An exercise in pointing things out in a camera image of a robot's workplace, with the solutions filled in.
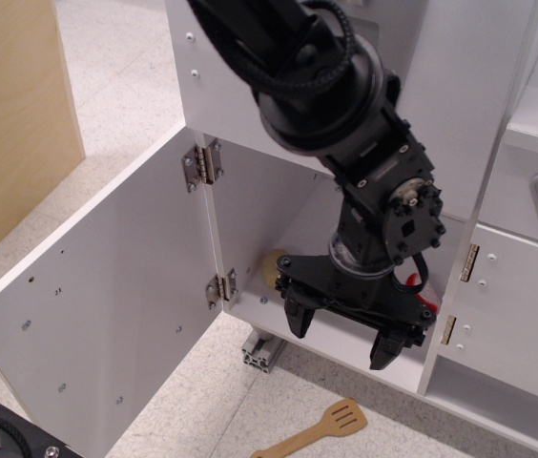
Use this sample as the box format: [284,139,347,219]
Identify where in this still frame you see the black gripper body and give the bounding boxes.
[276,254,437,347]

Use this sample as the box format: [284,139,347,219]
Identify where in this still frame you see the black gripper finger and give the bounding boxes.
[370,331,405,370]
[284,295,317,339]

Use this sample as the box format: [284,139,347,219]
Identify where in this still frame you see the white low fridge door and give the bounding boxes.
[0,127,217,457]

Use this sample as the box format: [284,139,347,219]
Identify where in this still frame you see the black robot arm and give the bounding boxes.
[191,1,445,370]

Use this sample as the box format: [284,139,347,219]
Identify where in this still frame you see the white toy fridge cabinet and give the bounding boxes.
[163,0,538,458]

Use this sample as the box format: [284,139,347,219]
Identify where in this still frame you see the red white toy apple slice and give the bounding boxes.
[405,273,442,315]

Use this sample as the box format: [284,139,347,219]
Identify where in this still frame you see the aluminium extrusion foot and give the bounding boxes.
[241,327,286,374]

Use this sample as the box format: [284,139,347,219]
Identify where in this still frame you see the beige toy food ball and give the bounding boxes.
[260,248,288,289]

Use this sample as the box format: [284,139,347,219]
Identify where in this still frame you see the lower brass oven hinge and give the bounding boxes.
[441,315,457,345]

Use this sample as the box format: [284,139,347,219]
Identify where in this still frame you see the brass oven hinge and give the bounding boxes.
[460,243,479,282]
[441,315,457,345]

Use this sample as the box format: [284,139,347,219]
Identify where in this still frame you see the wooden slotted spatula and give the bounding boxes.
[251,398,368,458]

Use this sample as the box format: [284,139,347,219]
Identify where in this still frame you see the lower metal door hinge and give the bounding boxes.
[205,269,239,310]

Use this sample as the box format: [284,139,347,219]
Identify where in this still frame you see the metal door hinge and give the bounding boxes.
[205,269,239,310]
[181,138,225,193]

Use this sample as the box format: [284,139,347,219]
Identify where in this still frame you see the upper brass oven hinge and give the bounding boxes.
[460,243,479,282]

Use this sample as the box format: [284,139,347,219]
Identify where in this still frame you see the white oven cabinet door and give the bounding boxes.
[439,225,538,396]

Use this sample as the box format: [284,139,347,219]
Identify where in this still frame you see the upper metal door hinge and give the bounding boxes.
[181,138,225,193]

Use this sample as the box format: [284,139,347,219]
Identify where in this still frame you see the light wooden panel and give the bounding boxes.
[0,1,85,241]

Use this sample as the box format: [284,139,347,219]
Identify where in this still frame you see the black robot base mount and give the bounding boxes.
[0,406,82,458]

